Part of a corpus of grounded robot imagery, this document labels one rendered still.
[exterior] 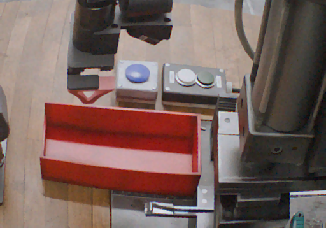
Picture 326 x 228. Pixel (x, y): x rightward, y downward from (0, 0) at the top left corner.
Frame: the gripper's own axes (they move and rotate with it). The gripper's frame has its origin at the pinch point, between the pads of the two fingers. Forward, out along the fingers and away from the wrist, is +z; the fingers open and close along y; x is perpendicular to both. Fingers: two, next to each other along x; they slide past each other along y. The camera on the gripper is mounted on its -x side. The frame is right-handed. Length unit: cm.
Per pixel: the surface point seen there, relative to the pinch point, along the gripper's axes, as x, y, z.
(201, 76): -19.4, 7.5, 14.1
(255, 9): -72, 115, 133
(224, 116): -16.2, -14.1, -11.1
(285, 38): -17.2, -21.2, -39.4
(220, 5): -57, 115, 133
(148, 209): -7.5, -20.8, 3.3
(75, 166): 2.4, -11.5, 8.2
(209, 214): -16.1, -22.3, 3.2
